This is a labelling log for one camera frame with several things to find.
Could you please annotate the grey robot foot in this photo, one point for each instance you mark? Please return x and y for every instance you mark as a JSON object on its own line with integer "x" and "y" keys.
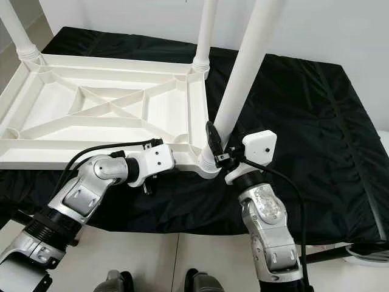
{"x": 206, "y": 283}
{"x": 118, "y": 281}

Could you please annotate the grey robot right foot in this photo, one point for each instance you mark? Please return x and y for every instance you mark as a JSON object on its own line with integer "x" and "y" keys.
{"x": 206, "y": 283}

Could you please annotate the black cloth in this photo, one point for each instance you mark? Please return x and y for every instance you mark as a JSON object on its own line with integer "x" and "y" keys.
{"x": 322, "y": 152}

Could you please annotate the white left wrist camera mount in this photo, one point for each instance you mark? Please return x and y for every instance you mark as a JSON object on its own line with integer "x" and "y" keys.
{"x": 158, "y": 158}

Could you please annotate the white plastic table top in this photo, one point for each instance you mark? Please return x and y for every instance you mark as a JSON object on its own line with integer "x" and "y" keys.
{"x": 36, "y": 131}

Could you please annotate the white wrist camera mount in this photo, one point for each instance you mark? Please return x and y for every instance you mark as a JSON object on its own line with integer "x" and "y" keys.
{"x": 260, "y": 145}
{"x": 158, "y": 158}

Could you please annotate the grey robot left foot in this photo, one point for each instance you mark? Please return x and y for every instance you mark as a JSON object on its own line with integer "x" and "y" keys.
{"x": 118, "y": 281}

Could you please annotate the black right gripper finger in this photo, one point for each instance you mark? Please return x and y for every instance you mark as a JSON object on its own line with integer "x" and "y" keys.
{"x": 214, "y": 139}

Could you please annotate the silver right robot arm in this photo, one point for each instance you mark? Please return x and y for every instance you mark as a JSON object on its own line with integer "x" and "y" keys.
{"x": 267, "y": 216}

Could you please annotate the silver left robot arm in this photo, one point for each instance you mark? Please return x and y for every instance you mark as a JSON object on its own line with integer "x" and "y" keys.
{"x": 85, "y": 191}

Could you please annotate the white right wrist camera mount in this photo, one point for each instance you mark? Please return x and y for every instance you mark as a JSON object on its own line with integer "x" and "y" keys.
{"x": 260, "y": 145}

